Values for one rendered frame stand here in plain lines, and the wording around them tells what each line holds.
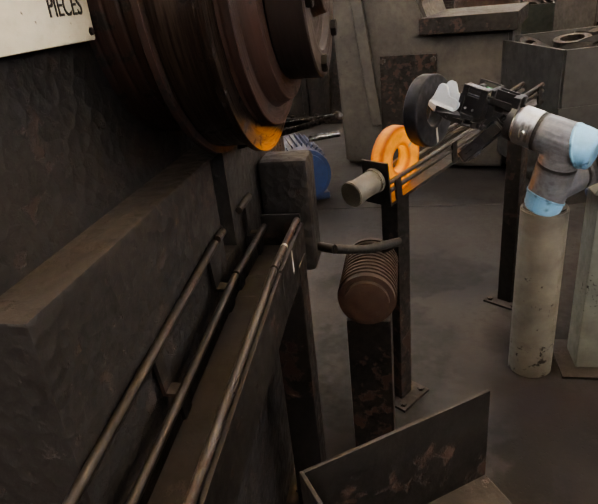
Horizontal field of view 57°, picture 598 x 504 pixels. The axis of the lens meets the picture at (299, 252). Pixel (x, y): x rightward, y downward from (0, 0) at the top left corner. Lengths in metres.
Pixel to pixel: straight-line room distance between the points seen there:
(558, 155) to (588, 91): 1.79
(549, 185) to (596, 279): 0.59
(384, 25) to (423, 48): 0.27
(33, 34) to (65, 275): 0.22
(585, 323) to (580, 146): 0.76
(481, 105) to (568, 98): 1.72
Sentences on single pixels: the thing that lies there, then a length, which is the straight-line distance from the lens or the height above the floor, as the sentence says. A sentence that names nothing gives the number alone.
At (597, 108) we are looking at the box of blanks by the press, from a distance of 2.95.
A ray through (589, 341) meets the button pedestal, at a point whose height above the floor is 0.10.
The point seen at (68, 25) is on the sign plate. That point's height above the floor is 1.08.
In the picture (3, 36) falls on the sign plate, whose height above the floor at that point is 1.08.
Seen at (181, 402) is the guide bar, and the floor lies 0.67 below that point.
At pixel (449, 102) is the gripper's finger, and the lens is 1.22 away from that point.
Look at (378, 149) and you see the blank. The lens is 1.29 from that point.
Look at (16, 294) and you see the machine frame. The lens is 0.54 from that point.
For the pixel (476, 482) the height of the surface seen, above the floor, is 0.61.
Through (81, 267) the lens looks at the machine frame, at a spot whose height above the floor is 0.87.
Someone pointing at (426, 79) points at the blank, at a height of 0.90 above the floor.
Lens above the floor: 1.09
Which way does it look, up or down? 25 degrees down
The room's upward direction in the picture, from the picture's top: 6 degrees counter-clockwise
